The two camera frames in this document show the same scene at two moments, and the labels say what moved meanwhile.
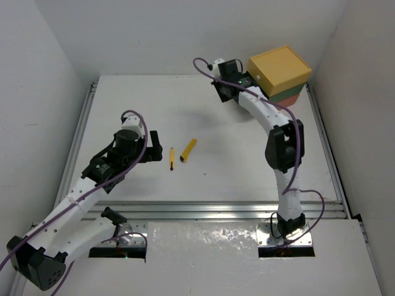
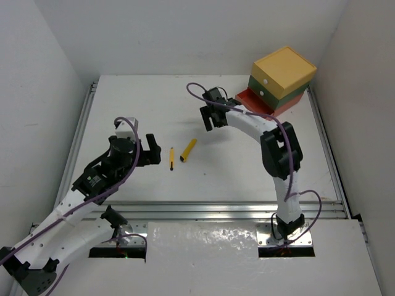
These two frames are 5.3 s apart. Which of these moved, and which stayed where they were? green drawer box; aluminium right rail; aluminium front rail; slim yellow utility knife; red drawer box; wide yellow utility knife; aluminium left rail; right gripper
Moved: right gripper; red drawer box; green drawer box
Stayed: aluminium front rail; slim yellow utility knife; wide yellow utility knife; aluminium left rail; aluminium right rail
